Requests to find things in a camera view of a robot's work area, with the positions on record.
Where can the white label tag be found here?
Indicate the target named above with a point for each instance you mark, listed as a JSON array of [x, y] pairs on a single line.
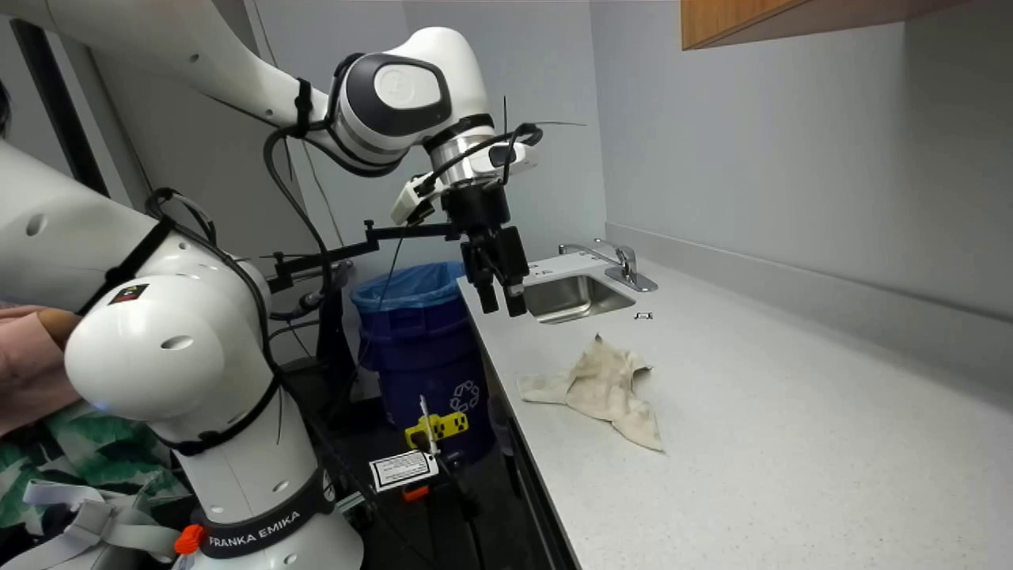
[[402, 469]]

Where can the green patterned fabric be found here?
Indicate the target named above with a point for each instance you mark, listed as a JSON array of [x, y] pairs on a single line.
[[96, 446]]

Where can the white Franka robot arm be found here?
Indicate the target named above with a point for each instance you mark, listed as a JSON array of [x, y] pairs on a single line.
[[169, 348]]

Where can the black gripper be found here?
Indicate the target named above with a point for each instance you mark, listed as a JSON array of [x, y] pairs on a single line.
[[484, 221]]

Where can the blue recycling bin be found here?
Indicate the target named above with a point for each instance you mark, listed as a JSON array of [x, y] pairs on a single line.
[[433, 380]]

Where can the orange base button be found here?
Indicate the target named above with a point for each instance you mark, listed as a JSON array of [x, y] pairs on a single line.
[[188, 540]]

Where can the black stand post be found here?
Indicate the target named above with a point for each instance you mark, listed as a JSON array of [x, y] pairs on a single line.
[[336, 348]]

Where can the chrome faucet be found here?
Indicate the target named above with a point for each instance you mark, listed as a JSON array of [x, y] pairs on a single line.
[[635, 276]]

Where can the blue plastic bin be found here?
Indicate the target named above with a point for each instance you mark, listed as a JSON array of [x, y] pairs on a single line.
[[413, 288]]

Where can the wooden wall cabinet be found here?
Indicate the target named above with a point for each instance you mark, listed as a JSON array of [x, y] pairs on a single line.
[[739, 21]]

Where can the yellow clamp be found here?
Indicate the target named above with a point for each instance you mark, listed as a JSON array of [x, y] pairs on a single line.
[[434, 427]]

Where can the white cloth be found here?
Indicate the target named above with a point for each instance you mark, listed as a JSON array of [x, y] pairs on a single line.
[[611, 391]]

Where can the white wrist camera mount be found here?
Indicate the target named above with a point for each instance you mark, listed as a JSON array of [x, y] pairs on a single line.
[[413, 200]]

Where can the person in pink sweater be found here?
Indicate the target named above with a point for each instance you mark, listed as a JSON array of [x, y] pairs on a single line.
[[27, 365]]

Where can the stainless steel sink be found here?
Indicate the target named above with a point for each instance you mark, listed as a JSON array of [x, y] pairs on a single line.
[[571, 295]]

